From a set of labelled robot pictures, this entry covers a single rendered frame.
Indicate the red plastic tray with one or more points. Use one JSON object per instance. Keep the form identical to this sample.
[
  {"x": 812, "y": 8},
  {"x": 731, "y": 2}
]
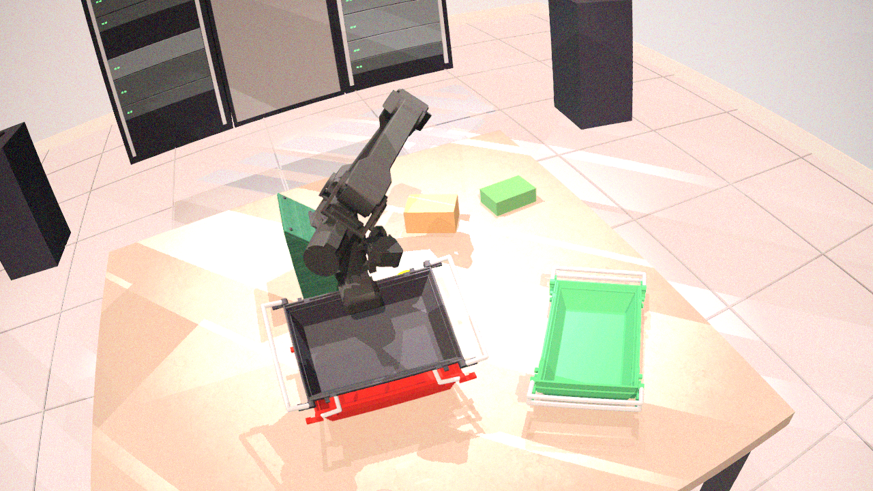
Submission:
[{"x": 400, "y": 391}]

